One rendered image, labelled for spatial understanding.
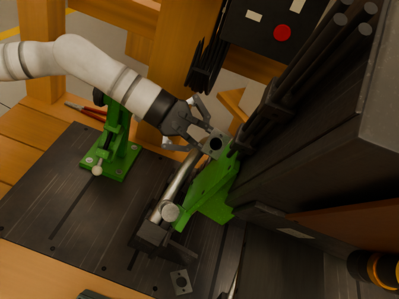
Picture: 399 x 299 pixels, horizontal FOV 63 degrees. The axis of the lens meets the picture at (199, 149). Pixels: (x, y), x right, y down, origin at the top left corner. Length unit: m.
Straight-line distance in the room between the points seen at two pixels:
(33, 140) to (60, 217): 0.29
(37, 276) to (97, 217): 0.19
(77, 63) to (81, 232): 0.41
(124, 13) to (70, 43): 0.39
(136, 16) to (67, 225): 0.58
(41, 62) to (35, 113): 0.49
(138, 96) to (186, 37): 0.28
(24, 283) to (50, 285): 0.05
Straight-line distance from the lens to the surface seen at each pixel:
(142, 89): 0.64
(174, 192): 0.79
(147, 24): 0.99
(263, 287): 0.63
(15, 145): 1.07
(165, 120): 0.66
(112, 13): 1.03
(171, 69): 0.92
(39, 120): 1.15
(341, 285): 1.03
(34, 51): 0.69
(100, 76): 0.65
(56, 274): 0.82
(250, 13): 0.70
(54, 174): 0.97
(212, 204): 0.65
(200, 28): 0.85
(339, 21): 0.24
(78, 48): 0.65
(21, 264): 0.84
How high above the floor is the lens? 1.65
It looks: 43 degrees down
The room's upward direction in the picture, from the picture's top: 22 degrees clockwise
